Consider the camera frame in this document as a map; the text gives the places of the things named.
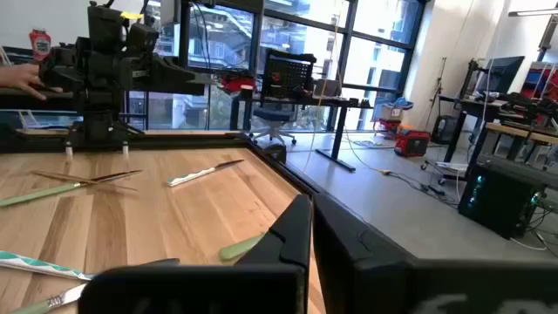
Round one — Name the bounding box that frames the black standing desk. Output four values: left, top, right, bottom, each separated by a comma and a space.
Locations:
229, 93, 375, 174

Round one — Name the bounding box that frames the black computer monitor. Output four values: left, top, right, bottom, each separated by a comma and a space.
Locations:
476, 55, 526, 95

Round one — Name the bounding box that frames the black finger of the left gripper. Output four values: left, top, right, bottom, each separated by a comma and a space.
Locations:
130, 55, 216, 97

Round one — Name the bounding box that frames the long ceiling light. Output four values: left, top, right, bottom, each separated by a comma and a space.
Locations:
507, 7, 558, 18

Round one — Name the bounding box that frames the black case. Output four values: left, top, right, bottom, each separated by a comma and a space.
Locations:
431, 114, 457, 146

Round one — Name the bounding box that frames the blue plastic bag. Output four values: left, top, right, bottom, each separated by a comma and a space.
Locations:
384, 97, 415, 111

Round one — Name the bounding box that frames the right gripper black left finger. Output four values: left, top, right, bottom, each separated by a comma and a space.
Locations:
78, 194, 314, 314

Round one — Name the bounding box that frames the red pouch with QR label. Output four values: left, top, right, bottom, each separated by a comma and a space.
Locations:
28, 28, 52, 62

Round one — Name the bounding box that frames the large black-framed window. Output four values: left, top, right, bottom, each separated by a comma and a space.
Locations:
126, 0, 428, 132

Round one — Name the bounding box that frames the blue office chair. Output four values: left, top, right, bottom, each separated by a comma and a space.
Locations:
250, 106, 300, 147

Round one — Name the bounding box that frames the black equipment desk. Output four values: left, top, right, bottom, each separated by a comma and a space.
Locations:
437, 92, 558, 175

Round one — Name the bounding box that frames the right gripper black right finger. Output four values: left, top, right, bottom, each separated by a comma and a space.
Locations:
312, 195, 558, 314

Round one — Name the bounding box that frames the thin tripod stand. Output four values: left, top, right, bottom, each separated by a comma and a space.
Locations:
425, 56, 448, 132

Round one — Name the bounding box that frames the black computer tower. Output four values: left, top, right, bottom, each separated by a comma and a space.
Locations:
457, 160, 547, 241

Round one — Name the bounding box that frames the red object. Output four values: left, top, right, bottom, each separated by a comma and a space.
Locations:
220, 73, 257, 95

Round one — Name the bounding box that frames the slim wooden utensil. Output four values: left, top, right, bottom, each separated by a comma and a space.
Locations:
29, 169, 139, 192

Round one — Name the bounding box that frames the red and black box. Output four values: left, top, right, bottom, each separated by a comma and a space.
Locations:
393, 127, 432, 159

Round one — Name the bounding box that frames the person's hand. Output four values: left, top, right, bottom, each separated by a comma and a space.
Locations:
0, 63, 65, 102

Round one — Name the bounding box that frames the fork with teal patterned handle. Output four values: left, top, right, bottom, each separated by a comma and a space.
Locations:
165, 158, 246, 188

